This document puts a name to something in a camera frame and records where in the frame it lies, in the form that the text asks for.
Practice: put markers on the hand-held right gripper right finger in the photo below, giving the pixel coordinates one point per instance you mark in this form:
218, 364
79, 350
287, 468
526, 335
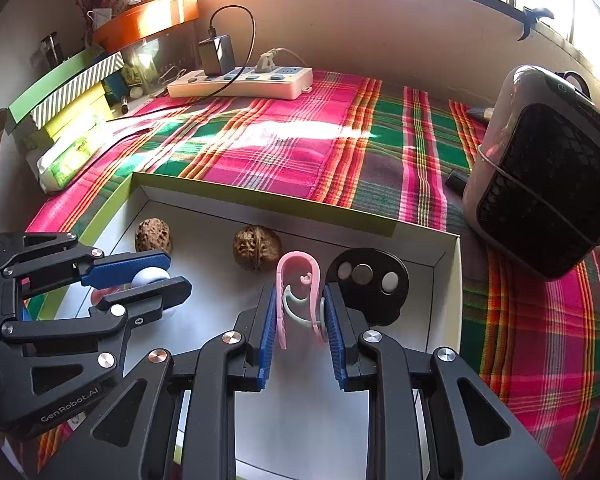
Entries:
336, 340

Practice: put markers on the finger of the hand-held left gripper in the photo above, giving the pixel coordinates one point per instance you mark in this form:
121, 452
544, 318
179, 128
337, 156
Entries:
130, 265
150, 292

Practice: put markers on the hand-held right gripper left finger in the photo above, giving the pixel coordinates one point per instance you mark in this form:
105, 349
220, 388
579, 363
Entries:
267, 340

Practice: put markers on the white round gadget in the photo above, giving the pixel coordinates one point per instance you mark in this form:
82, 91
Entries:
149, 276

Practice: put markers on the pink clip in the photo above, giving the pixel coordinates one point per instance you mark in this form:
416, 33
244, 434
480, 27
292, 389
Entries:
281, 310

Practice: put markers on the pitted brown walnut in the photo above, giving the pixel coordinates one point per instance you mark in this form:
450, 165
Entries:
152, 236

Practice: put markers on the black round holder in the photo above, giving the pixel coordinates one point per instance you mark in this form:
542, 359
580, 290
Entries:
397, 300

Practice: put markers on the green and white cardboard box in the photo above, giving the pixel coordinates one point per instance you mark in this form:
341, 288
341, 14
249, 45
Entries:
205, 240

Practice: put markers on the wrinkled brown walnut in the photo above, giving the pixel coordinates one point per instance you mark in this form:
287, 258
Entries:
256, 248

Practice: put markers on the green tissue pack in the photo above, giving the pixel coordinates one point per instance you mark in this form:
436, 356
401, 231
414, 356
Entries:
72, 160

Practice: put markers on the green box with striped side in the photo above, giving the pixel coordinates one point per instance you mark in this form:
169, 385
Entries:
65, 87

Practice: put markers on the white cup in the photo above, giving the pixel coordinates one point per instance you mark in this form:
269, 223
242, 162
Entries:
100, 18

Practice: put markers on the small black block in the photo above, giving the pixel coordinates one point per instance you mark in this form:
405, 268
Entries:
458, 181

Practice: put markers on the glass tank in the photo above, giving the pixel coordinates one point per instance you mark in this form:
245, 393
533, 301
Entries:
165, 55

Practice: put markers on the orange box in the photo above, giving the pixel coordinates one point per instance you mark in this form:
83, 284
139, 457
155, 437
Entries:
145, 20

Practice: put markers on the black charger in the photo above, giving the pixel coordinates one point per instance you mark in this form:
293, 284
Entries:
217, 55

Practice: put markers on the white power strip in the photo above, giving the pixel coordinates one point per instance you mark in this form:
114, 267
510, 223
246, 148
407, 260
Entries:
280, 85

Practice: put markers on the white power plug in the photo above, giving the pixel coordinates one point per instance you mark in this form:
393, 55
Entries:
267, 60

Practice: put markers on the grey portable heater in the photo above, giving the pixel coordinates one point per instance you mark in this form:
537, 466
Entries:
540, 185

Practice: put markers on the black window hook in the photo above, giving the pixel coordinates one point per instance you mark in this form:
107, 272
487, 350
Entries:
530, 17

